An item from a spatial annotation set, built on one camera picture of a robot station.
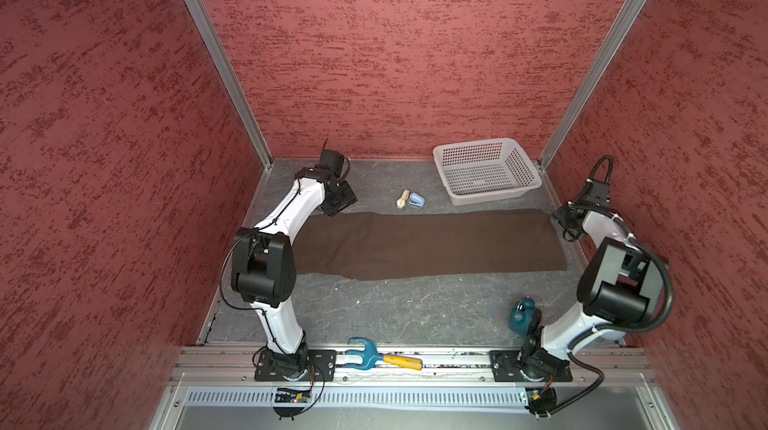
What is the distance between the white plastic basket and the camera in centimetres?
105

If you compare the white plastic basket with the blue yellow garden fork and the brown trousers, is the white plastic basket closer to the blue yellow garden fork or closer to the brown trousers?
the brown trousers

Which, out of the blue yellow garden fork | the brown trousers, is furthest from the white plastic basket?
the blue yellow garden fork
